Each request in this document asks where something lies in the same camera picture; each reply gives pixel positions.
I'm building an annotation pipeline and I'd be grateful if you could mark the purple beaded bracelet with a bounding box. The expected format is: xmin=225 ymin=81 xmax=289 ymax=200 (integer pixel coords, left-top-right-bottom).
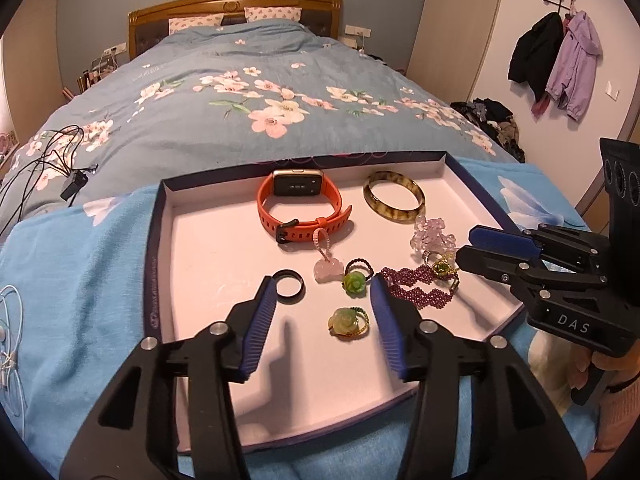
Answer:
xmin=380 ymin=264 xmax=460 ymax=311

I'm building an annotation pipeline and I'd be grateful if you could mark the pale green flower ring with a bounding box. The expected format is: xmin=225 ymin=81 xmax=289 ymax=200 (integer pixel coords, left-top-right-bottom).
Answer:
xmin=327 ymin=305 xmax=371 ymax=342

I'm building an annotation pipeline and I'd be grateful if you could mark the black ring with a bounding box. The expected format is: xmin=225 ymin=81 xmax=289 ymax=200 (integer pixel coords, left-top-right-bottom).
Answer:
xmin=271 ymin=268 xmax=306 ymax=305

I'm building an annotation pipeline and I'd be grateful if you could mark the dark green flower ring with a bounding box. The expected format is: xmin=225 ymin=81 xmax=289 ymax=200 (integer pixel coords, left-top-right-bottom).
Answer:
xmin=342 ymin=258 xmax=376 ymax=296

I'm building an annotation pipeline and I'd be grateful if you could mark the yellow-green gem ring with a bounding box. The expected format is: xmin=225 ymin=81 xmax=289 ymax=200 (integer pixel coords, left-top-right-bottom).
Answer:
xmin=423 ymin=250 xmax=461 ymax=291

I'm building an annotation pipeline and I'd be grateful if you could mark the person's right hand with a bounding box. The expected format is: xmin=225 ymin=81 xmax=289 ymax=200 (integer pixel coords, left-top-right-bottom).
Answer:
xmin=567 ymin=340 xmax=640 ymax=389

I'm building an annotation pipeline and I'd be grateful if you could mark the pink stone pendant charm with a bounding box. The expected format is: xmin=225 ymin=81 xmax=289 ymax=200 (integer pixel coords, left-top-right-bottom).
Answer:
xmin=312 ymin=228 xmax=344 ymax=284

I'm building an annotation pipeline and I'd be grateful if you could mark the tortoiseshell bangle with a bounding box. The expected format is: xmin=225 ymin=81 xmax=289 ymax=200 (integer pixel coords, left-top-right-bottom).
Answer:
xmin=363 ymin=170 xmax=425 ymax=223

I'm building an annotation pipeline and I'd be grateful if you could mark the white tray box lid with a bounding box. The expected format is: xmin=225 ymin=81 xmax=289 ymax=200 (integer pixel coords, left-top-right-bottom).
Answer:
xmin=143 ymin=152 xmax=513 ymax=450

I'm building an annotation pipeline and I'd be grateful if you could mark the pile of dark clothes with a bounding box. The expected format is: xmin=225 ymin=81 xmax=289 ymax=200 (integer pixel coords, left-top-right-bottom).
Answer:
xmin=450 ymin=99 xmax=526 ymax=164

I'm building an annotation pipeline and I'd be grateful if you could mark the orange smart watch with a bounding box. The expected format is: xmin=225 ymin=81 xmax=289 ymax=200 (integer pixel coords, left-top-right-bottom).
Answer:
xmin=256 ymin=169 xmax=352 ymax=245

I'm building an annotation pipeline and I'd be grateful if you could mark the purple hanging jacket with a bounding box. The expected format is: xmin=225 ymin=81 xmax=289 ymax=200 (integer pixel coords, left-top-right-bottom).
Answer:
xmin=546 ymin=11 xmax=602 ymax=122

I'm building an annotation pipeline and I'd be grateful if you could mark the blue towel blanket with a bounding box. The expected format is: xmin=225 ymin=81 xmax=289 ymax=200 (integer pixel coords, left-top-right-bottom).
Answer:
xmin=0 ymin=154 xmax=601 ymax=480

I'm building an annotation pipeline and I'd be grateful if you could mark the black hanging jacket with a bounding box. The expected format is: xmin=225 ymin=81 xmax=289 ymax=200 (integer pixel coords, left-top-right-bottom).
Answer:
xmin=508 ymin=12 xmax=564 ymax=102

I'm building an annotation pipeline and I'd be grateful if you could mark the floral blue duvet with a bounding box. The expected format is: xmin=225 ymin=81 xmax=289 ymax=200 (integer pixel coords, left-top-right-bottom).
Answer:
xmin=1 ymin=20 xmax=509 ymax=233

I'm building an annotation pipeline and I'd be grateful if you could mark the left floral pillow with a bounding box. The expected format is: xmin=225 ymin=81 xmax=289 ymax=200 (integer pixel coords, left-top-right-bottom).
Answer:
xmin=168 ymin=13 xmax=224 ymax=35

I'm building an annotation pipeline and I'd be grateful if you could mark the floral pillow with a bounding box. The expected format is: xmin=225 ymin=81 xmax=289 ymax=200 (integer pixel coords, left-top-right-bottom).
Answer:
xmin=244 ymin=6 xmax=302 ymax=23
xmin=168 ymin=13 xmax=224 ymax=35

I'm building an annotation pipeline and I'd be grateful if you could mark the wooden headboard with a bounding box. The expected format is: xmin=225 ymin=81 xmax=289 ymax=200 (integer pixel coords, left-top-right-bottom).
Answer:
xmin=127 ymin=0 xmax=343 ymax=60

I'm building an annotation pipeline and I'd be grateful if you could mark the right floral pillow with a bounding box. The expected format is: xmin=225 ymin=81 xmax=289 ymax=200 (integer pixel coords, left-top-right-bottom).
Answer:
xmin=244 ymin=6 xmax=302 ymax=23

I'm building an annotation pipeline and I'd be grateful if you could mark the clear crystal bead bracelet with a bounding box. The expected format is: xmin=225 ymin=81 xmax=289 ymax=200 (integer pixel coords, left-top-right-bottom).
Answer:
xmin=410 ymin=216 xmax=458 ymax=265

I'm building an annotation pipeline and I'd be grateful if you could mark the black tracking camera module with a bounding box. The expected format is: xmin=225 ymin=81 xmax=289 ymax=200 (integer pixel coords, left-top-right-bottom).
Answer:
xmin=600 ymin=138 xmax=639 ymax=280

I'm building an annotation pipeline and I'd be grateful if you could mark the white earphones cable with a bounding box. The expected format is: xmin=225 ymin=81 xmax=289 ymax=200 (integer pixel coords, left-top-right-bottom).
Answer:
xmin=0 ymin=284 xmax=30 ymax=436

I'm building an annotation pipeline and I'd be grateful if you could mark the black cable with charger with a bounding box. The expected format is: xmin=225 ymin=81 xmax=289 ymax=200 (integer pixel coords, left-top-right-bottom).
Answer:
xmin=0 ymin=123 xmax=100 ymax=236

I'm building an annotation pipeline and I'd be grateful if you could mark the white wall socket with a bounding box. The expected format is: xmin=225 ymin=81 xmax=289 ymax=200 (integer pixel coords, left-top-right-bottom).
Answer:
xmin=345 ymin=25 xmax=371 ymax=38

